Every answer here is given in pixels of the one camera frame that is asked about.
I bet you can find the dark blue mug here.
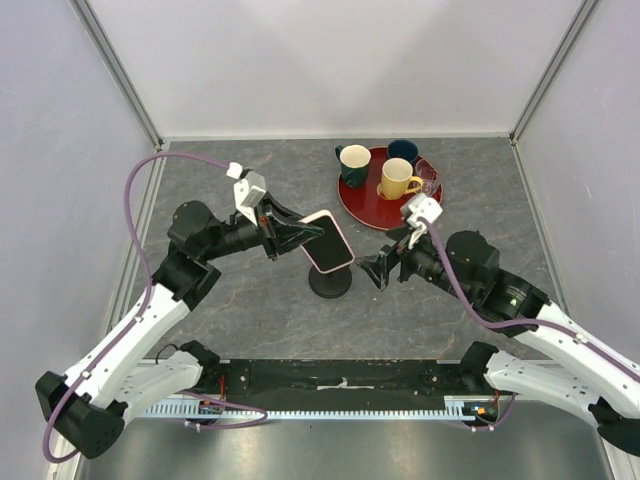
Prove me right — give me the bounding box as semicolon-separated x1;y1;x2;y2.
386;139;419;165

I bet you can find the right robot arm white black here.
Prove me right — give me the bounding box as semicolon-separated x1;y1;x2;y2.
356;228;639;456

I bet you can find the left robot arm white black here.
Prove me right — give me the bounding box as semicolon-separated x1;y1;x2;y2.
35;197;324;463

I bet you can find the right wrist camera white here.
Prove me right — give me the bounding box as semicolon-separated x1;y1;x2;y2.
401;193;443;250

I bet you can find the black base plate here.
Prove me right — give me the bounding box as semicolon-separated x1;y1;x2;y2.
194;359;495;412

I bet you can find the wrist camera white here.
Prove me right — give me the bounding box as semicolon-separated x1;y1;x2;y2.
233;170;267;226
401;193;443;250

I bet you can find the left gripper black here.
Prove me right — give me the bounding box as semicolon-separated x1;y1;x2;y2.
201;190;324;261

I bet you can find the aluminium frame post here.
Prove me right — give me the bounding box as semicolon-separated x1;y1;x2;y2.
509;0;600;146
69;0;164;150

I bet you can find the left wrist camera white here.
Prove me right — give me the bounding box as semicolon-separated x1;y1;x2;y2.
233;170;267;226

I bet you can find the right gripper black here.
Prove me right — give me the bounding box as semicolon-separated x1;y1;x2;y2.
354;221;473;302

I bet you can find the round red tray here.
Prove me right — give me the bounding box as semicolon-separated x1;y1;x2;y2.
337;146;419;231

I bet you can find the right aluminium frame post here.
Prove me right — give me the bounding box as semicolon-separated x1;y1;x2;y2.
509;0;600;146

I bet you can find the slotted cable duct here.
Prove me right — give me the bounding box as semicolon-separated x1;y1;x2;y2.
139;395;496;422

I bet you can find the black phone stand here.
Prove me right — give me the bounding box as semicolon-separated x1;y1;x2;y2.
308;266;352;299

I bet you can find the green mug cream inside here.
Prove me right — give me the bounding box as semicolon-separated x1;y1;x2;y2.
335;145;371;188

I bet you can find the clear glass cup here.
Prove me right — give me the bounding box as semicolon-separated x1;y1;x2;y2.
414;159;441;197

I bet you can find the left aluminium frame post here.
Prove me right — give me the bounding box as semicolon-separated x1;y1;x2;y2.
69;0;164;150

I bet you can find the yellow mug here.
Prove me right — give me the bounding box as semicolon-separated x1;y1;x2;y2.
377;158;424;200

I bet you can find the phone with pink case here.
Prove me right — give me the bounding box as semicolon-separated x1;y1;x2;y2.
300;210;355;274

